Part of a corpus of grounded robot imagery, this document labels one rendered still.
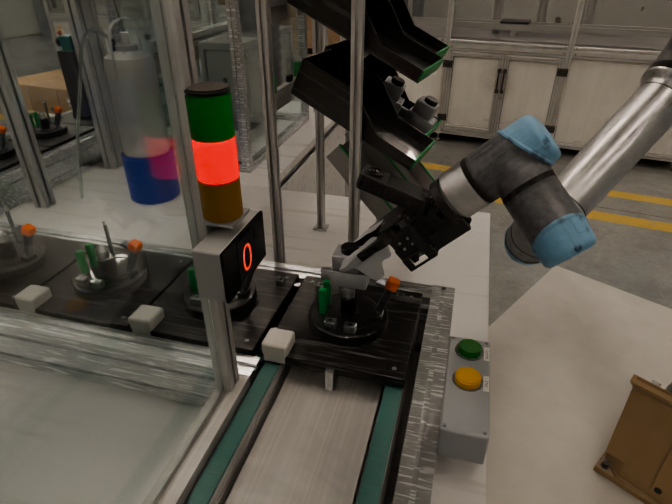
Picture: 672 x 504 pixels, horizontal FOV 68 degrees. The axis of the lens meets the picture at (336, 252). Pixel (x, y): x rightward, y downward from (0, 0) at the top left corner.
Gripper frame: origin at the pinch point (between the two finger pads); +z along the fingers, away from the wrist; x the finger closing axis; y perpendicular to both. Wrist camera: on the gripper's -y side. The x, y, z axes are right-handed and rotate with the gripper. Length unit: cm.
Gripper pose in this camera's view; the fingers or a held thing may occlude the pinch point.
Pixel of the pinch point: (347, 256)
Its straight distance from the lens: 83.5
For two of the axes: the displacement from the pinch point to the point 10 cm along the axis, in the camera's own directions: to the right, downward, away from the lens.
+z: -6.9, 5.0, 5.2
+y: 6.8, 7.1, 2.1
